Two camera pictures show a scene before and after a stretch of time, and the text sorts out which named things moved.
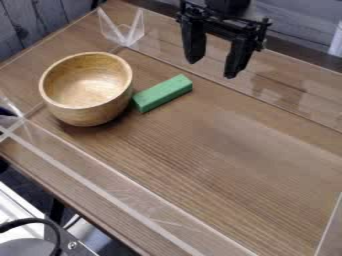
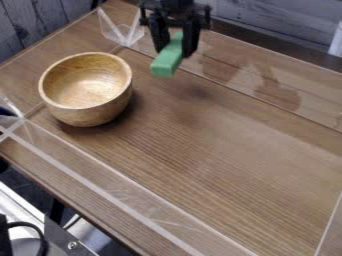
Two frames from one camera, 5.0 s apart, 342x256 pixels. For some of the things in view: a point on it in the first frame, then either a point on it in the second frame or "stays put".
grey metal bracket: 71,247 stays put
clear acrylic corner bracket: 128,35 stays put
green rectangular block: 162,94 to 166,64
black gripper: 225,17 to 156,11
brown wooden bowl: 86,87 stays put
